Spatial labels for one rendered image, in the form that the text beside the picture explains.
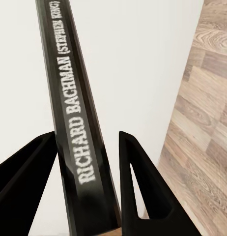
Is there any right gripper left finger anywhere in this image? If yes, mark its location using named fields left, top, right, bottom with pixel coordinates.
left=0, top=131, right=57, bottom=236

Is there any hardback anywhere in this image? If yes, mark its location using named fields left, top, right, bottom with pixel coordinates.
left=35, top=0, right=122, bottom=236

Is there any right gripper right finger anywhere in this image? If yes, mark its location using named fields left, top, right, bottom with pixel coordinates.
left=118, top=131, right=201, bottom=236

